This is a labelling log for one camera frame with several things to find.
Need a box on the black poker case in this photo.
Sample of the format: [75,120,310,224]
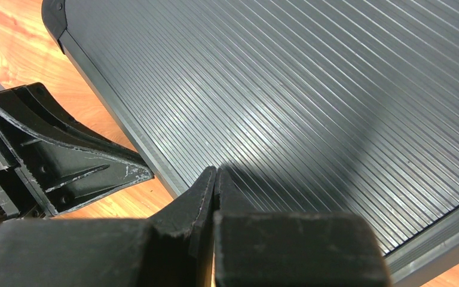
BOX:
[41,1,459,286]

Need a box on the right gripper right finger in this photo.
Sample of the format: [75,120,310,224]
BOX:
[213,169,391,286]

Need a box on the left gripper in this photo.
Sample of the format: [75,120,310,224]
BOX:
[0,83,154,219]

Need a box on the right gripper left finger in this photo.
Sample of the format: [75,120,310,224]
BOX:
[0,167,217,286]

